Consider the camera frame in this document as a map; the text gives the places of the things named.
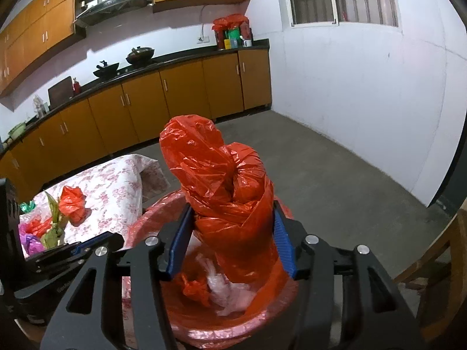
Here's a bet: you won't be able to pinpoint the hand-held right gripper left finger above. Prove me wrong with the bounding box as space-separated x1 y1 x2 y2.
39 204 194 350

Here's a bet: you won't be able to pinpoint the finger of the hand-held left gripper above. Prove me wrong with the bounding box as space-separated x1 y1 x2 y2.
36 242 90 262
25 231 125 272

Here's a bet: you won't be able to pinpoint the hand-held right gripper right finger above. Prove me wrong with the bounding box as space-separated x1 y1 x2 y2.
272 204 426 350

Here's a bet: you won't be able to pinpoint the yellow-green leaf wrapper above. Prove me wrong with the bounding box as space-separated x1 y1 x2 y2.
40 222 67 249
44 190 62 227

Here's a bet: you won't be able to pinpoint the small red plastic bag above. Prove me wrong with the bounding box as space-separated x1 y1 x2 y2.
180 273 213 307
27 216 52 235

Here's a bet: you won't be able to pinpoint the knotted red plastic bag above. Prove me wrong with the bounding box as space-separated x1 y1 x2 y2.
58 185 91 225

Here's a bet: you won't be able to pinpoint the magenta plastic bag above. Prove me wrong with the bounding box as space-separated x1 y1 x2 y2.
18 222 46 256

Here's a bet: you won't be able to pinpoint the white translucent plastic bag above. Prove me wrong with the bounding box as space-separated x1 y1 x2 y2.
197 255 263 316

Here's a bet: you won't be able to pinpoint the large red-orange plastic bag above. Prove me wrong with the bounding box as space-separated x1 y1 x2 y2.
159 115 289 288

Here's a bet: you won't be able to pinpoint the red basket with plastic liner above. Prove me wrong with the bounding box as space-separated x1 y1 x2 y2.
124 190 305 349

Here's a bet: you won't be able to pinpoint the floral tablecloth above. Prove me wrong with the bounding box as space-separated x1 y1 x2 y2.
18 153 165 252

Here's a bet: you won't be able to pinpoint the green basin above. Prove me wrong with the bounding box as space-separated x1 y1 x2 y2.
8 122 27 140

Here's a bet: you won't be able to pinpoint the lower wooden kitchen cabinets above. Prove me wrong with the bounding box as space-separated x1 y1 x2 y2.
0 49 272 205

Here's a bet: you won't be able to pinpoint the clear container with bag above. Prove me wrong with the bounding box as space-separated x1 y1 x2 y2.
33 95 48 117

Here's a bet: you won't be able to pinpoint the dark brown cutting board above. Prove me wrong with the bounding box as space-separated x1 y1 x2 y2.
48 76 74 109

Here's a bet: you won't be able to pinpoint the wooden chair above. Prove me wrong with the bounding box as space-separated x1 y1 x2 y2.
394 208 467 340

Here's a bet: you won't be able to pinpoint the black wok with lid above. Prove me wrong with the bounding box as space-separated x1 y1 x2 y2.
126 46 156 65

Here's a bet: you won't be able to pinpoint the black kitchen countertop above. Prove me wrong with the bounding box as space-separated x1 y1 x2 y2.
0 39 271 154

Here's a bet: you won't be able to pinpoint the red bag of bottles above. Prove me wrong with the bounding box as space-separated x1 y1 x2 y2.
212 14 253 50

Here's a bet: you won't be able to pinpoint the black wok with handle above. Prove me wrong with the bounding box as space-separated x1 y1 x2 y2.
93 61 120 78

